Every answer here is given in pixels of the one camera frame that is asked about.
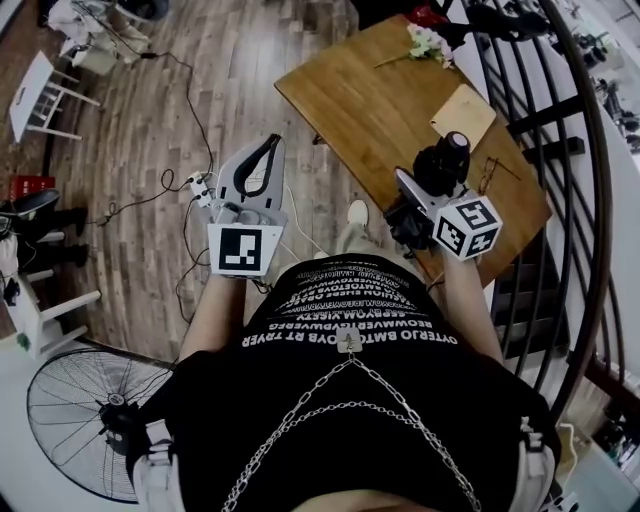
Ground person's white shoe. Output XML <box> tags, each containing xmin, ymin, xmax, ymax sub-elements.
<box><xmin>346</xmin><ymin>199</ymin><xmax>371</xmax><ymax>227</ymax></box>

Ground white cable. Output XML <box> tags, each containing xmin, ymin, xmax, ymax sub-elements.
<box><xmin>278</xmin><ymin>184</ymin><xmax>332</xmax><ymax>257</ymax></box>

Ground artificial flower sprig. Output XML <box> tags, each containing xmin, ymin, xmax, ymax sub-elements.
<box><xmin>373</xmin><ymin>22</ymin><xmax>455</xmax><ymax>70</ymax></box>

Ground black metal railing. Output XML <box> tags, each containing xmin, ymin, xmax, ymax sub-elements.
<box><xmin>458</xmin><ymin>0</ymin><xmax>632</xmax><ymax>427</ymax></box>

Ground silver chain necklace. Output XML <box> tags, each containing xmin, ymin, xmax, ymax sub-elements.
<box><xmin>219</xmin><ymin>327</ymin><xmax>484</xmax><ymax>512</ymax></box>

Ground black floor fan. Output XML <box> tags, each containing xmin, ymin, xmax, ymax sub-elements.
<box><xmin>26</xmin><ymin>347</ymin><xmax>177</xmax><ymax>504</ymax></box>

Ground white wooden stool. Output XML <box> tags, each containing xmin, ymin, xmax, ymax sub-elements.
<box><xmin>0</xmin><ymin>269</ymin><xmax>103</xmax><ymax>362</ymax></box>

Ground person's beige trouser leg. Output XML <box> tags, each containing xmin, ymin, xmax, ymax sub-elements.
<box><xmin>334</xmin><ymin>219</ymin><xmax>382</xmax><ymax>262</ymax></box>

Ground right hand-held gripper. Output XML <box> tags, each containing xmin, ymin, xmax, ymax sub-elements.
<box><xmin>394</xmin><ymin>167</ymin><xmax>503</xmax><ymax>262</ymax></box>

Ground pile of white cloth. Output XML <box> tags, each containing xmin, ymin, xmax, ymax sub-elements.
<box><xmin>45</xmin><ymin>0</ymin><xmax>151</xmax><ymax>77</ymax></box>

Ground thin-framed eyeglasses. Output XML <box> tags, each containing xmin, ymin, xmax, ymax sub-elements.
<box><xmin>476</xmin><ymin>156</ymin><xmax>522</xmax><ymax>197</ymax></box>

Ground black umbrella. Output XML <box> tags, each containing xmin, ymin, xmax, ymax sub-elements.
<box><xmin>383</xmin><ymin>130</ymin><xmax>472</xmax><ymax>252</ymax></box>

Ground black office chair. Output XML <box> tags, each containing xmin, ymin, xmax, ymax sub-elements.
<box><xmin>0</xmin><ymin>188</ymin><xmax>90</xmax><ymax>274</ymax></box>

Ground black printed shirt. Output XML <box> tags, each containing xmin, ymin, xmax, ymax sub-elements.
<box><xmin>130</xmin><ymin>255</ymin><xmax>562</xmax><ymax>512</ymax></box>

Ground light wooden board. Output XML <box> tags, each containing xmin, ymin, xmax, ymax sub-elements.
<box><xmin>430</xmin><ymin>83</ymin><xmax>498</xmax><ymax>154</ymax></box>

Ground long black cable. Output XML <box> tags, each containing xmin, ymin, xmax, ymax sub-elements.
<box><xmin>74</xmin><ymin>0</ymin><xmax>216</xmax><ymax>176</ymax></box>

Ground white power strip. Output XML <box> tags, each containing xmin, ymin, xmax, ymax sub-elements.
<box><xmin>186</xmin><ymin>170</ymin><xmax>217</xmax><ymax>209</ymax></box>

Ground white folding stool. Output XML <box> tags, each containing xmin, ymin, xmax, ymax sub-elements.
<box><xmin>8</xmin><ymin>49</ymin><xmax>102</xmax><ymax>144</ymax></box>

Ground person's right forearm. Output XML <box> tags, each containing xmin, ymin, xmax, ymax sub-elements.
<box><xmin>439</xmin><ymin>254</ymin><xmax>504</xmax><ymax>365</ymax></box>

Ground wooden table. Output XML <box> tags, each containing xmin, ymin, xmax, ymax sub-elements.
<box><xmin>273</xmin><ymin>13</ymin><xmax>553</xmax><ymax>289</ymax></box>

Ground red box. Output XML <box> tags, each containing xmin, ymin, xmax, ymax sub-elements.
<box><xmin>8</xmin><ymin>174</ymin><xmax>57</xmax><ymax>202</ymax></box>

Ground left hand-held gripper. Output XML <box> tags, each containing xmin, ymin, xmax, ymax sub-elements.
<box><xmin>206</xmin><ymin>133</ymin><xmax>291</xmax><ymax>279</ymax></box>

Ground person's left forearm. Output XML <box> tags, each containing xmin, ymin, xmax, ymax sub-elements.
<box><xmin>178</xmin><ymin>272</ymin><xmax>252</xmax><ymax>362</ymax></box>

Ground looped black cable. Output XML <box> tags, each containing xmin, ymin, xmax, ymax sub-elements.
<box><xmin>88</xmin><ymin>167</ymin><xmax>193</xmax><ymax>227</ymax></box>

